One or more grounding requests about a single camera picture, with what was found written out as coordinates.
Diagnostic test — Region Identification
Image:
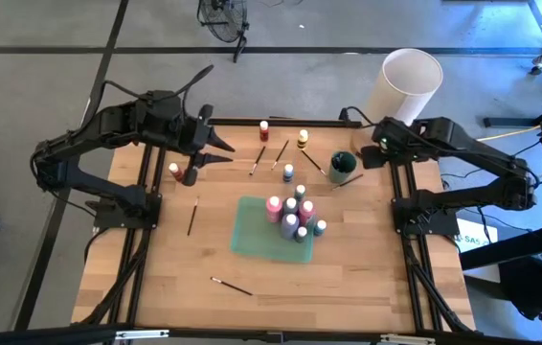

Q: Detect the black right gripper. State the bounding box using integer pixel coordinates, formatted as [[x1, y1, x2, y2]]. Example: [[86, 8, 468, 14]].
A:
[[360, 116, 418, 170]]

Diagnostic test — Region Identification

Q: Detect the large purple paint bottle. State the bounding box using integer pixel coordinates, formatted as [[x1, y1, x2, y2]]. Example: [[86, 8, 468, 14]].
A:
[[280, 213, 301, 241]]

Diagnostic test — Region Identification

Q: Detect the black camera rail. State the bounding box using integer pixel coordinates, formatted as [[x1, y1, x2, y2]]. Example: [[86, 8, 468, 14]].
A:
[[0, 323, 542, 345]]

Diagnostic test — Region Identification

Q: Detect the yellow extension cord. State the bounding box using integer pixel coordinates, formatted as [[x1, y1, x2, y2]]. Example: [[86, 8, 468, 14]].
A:
[[476, 108, 542, 144]]

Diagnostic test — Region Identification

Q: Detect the large grey paint bottle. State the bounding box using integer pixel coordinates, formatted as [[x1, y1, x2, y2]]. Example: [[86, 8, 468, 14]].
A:
[[282, 196, 300, 217]]

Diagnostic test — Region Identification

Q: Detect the large red paint bottle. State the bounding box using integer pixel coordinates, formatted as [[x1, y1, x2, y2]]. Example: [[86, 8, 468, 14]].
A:
[[298, 199, 317, 227]]

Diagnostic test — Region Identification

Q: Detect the small dark red paint bottle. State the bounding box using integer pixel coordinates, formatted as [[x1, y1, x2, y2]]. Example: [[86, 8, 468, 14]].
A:
[[169, 162, 187, 183]]

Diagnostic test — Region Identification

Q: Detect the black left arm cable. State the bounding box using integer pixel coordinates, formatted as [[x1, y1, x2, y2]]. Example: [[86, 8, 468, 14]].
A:
[[91, 64, 215, 126]]

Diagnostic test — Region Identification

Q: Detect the teal plastic tray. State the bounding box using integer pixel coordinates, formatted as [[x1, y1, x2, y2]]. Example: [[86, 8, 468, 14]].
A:
[[230, 194, 318, 264]]

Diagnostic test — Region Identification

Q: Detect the silver rail bracket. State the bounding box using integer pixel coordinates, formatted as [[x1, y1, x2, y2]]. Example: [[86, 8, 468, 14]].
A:
[[379, 333, 438, 345], [115, 329, 170, 341]]

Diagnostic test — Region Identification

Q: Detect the white printed sign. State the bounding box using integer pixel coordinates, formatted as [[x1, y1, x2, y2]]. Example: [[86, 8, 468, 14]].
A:
[[455, 218, 500, 254]]

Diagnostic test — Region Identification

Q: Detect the white shade table lamp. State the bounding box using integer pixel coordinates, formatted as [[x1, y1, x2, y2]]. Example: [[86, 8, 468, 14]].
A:
[[350, 47, 444, 157]]

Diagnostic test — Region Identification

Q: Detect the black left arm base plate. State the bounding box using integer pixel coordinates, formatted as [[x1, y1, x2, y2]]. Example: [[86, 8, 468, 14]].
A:
[[91, 191, 162, 229]]

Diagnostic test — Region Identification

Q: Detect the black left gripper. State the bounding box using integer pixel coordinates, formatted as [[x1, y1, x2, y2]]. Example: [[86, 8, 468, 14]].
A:
[[170, 103, 237, 187]]

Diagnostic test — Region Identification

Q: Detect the black floor fan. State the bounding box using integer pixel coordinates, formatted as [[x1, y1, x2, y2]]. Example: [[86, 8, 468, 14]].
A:
[[196, 0, 251, 64]]

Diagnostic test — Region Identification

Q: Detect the dark green cup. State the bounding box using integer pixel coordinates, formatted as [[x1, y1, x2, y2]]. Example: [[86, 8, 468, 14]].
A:
[[327, 150, 358, 185]]

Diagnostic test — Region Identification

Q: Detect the large pink paint bottle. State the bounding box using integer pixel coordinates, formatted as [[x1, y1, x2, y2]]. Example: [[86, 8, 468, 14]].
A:
[[264, 195, 283, 224]]

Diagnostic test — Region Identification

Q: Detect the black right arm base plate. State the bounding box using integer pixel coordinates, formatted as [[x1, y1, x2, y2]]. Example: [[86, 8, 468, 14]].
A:
[[393, 198, 462, 237]]

